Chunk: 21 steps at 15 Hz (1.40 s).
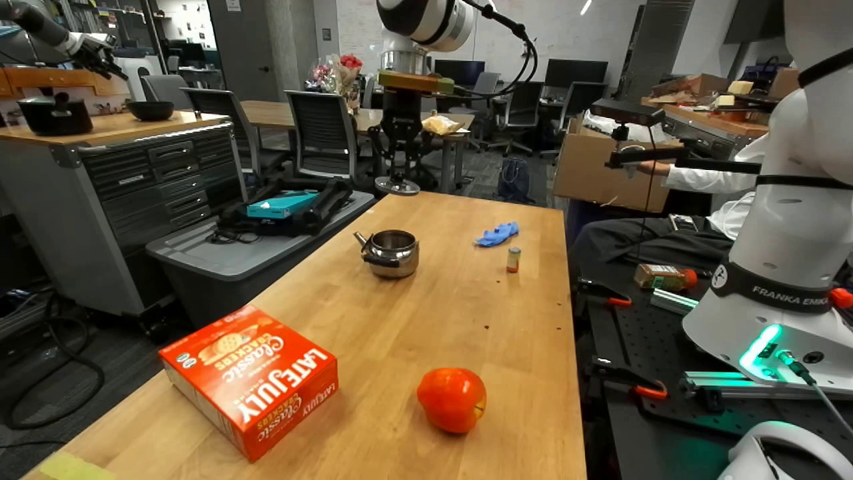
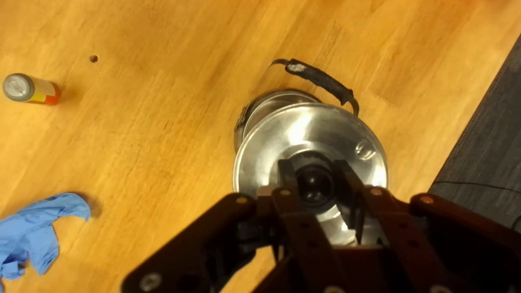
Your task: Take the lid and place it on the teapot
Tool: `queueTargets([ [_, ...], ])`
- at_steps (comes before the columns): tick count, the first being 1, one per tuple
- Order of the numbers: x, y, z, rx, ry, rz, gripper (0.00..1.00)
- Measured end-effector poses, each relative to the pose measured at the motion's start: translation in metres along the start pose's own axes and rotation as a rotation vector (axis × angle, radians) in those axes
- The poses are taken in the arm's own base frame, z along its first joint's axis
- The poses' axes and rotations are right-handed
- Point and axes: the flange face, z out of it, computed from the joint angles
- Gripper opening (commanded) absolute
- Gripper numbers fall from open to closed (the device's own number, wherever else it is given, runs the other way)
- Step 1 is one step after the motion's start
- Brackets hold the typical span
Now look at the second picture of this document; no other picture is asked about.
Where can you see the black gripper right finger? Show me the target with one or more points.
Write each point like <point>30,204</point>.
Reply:
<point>445,244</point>

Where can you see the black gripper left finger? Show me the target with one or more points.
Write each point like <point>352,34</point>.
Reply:
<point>238,238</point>

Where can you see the silver steel teapot lid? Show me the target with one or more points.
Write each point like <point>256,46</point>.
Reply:
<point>320,130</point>

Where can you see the blue rubber glove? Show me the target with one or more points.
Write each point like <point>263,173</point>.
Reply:
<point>33,233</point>

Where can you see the small bottle with grey cap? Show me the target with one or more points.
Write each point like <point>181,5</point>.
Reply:
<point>26,88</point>

